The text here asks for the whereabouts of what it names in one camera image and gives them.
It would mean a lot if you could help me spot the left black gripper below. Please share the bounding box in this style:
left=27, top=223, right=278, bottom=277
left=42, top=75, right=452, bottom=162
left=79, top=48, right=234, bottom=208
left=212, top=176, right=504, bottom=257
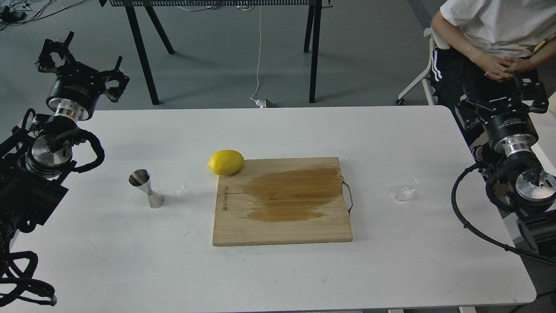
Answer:
left=35, top=31, right=130, bottom=120

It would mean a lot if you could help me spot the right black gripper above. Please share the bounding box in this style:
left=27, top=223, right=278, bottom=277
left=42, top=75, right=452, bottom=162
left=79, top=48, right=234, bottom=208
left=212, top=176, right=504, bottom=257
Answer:
left=455, top=72, right=549, bottom=158

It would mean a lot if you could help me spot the steel double jigger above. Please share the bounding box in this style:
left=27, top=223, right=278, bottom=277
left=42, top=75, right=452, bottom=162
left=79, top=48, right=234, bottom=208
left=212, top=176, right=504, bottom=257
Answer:
left=128, top=169, right=165, bottom=209

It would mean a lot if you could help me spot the small clear glass cup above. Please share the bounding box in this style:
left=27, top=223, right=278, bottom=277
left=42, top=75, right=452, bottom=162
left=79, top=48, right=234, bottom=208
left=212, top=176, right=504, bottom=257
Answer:
left=392, top=174, right=419, bottom=202

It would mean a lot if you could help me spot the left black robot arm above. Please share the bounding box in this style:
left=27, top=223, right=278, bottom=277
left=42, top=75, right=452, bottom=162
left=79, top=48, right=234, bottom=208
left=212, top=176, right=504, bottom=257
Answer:
left=0, top=32, right=129, bottom=306

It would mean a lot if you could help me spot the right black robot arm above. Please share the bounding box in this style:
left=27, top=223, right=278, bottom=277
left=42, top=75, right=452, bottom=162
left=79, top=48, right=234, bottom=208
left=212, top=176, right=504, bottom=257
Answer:
left=451, top=73, right=555, bottom=265

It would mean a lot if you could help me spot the person's right hand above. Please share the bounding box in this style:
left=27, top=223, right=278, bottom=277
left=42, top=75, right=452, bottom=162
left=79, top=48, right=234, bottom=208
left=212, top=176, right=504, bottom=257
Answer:
left=475, top=53, right=516, bottom=83

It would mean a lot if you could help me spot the person's left hand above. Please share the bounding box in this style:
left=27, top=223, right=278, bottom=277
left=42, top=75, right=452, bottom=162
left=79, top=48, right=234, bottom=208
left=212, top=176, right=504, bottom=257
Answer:
left=502, top=56, right=536, bottom=73

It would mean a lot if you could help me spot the seated person in white shirt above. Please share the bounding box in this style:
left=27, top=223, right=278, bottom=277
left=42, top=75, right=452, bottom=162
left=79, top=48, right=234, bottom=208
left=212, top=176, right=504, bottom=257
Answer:
left=430, top=0, right=556, bottom=145

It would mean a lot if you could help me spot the yellow lemon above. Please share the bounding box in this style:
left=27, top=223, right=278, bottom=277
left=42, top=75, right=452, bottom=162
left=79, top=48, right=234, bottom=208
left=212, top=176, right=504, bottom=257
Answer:
left=207, top=150, right=244, bottom=176

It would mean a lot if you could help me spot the wooden cutting board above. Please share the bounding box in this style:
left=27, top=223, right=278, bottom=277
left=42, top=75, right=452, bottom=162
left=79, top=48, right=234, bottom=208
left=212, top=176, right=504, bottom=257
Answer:
left=212, top=156, right=353, bottom=247

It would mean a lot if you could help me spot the white cable with plug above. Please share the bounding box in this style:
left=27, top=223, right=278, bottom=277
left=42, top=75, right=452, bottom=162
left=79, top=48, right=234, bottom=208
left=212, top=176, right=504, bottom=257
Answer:
left=249, top=5, right=276, bottom=109

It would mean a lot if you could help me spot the black metal table frame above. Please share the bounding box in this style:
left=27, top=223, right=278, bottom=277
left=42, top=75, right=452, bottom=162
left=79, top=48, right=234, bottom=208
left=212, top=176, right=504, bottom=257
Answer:
left=98, top=0, right=334, bottom=106

